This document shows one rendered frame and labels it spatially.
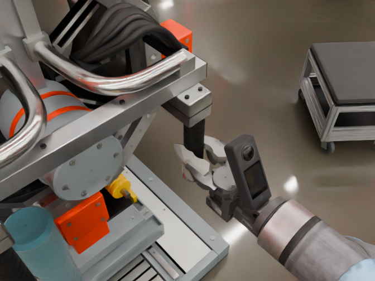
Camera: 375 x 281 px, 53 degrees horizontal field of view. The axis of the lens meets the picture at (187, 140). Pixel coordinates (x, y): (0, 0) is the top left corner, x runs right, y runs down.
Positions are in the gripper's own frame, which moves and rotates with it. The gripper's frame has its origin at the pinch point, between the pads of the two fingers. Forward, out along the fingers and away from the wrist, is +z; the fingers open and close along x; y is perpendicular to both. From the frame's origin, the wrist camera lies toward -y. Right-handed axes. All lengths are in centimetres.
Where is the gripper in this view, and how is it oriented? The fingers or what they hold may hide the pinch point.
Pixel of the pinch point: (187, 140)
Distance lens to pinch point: 68.0
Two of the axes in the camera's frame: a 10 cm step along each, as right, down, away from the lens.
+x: 7.4, -5.0, 4.5
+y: 0.0, 6.7, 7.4
